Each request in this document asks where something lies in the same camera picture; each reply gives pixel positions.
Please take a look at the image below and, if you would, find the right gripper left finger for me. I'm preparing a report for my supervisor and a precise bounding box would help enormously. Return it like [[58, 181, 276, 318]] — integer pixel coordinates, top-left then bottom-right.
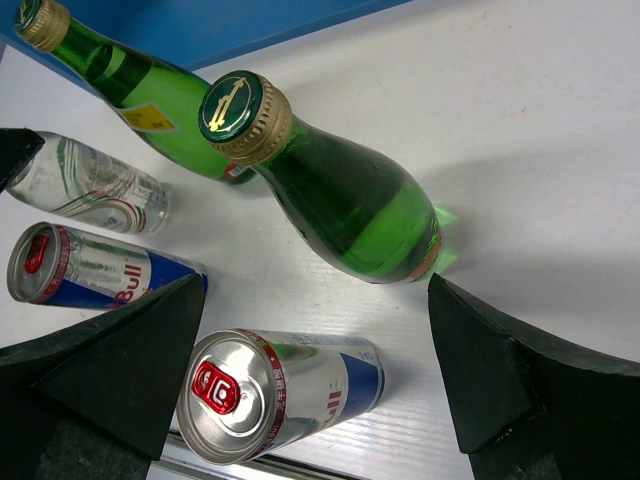
[[1, 274, 205, 479]]

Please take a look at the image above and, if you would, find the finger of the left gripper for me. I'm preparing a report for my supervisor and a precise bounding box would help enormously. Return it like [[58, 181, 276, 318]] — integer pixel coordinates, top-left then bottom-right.
[[0, 128, 45, 192]]

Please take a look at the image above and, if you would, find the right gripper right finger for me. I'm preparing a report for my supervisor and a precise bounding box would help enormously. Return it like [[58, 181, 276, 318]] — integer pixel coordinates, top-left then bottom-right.
[[428, 275, 639, 479]]

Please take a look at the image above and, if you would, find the clear water bottle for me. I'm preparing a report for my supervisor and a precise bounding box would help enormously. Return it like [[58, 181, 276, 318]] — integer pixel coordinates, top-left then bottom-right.
[[1, 129, 169, 234]]

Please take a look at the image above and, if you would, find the blue and yellow shelf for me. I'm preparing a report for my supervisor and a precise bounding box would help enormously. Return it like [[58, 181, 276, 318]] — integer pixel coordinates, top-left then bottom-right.
[[62, 0, 400, 71]]

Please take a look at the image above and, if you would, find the Red Bull can left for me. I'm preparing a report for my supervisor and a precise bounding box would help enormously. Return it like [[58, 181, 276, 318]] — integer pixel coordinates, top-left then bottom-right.
[[6, 222, 208, 310]]

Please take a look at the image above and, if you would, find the red bull can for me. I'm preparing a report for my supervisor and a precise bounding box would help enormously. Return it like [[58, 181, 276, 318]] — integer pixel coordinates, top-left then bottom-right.
[[176, 328, 385, 465], [6, 222, 208, 310]]

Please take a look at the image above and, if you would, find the Red Bull can right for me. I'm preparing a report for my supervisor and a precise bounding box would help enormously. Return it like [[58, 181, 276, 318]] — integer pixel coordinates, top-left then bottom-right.
[[176, 328, 385, 465]]

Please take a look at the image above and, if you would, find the green glass bottle rear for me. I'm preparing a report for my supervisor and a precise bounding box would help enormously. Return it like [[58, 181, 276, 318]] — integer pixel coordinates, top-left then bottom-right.
[[13, 1, 254, 185]]

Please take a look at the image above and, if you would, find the green glass bottle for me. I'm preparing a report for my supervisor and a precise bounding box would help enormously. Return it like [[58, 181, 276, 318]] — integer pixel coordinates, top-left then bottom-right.
[[198, 70, 442, 284], [13, 1, 254, 185]]

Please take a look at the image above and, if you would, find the green glass bottle right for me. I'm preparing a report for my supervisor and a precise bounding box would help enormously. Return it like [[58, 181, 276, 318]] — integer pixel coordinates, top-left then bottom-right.
[[198, 70, 442, 284]]

